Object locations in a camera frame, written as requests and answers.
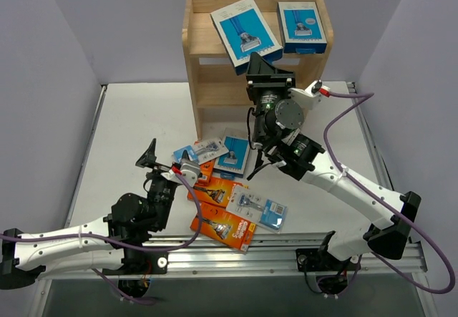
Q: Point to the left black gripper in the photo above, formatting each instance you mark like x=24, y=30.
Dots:
x=157, y=167

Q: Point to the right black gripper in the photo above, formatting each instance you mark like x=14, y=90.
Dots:
x=269, y=81

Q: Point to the clear blister razor pack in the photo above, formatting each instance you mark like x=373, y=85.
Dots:
x=264, y=212
x=203, y=151

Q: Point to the blue Harry's razor box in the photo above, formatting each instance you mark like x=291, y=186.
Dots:
x=301, y=28
x=234, y=161
x=243, y=30

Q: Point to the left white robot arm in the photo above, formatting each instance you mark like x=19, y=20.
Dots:
x=115, y=242

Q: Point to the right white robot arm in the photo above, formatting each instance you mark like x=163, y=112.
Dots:
x=278, y=111

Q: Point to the wooden shelf unit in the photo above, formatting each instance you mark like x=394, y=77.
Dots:
x=211, y=77

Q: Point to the orange Gillette Styler box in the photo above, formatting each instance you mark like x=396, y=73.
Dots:
x=206, y=171

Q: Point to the orange Gillette Fusion box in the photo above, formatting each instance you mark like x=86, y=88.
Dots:
x=217, y=192
x=226, y=228

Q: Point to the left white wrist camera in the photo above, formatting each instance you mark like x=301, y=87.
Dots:
x=185, y=171

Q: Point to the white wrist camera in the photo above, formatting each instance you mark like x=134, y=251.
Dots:
x=185, y=171
x=309, y=97

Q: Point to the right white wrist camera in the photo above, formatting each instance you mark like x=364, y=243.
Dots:
x=309, y=97

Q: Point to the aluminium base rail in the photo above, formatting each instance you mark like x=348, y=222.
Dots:
x=132, y=114

